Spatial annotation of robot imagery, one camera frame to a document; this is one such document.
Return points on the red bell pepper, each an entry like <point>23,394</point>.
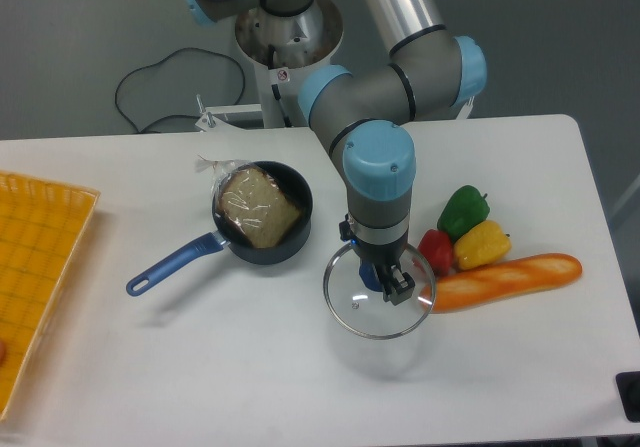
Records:
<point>437,249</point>

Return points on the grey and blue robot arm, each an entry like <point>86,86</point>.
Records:
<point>375,158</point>

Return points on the dark blue saucepan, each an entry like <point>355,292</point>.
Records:
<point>220,238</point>

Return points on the yellow woven basket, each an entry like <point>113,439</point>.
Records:
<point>42,224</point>

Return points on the plastic wrapped bread slice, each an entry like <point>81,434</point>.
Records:
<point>250,202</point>

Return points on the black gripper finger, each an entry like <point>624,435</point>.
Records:
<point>368,275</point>
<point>397,286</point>

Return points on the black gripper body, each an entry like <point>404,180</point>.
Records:
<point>376,245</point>

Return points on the yellow bell pepper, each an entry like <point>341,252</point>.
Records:
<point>484,244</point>

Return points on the green bell pepper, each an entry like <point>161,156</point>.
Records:
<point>466,208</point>

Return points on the glass pot lid blue knob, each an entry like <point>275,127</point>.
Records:
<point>361,310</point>

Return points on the black object at table edge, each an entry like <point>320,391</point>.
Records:
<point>628,385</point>

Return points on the toy baguette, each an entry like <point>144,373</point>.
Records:
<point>501,281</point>

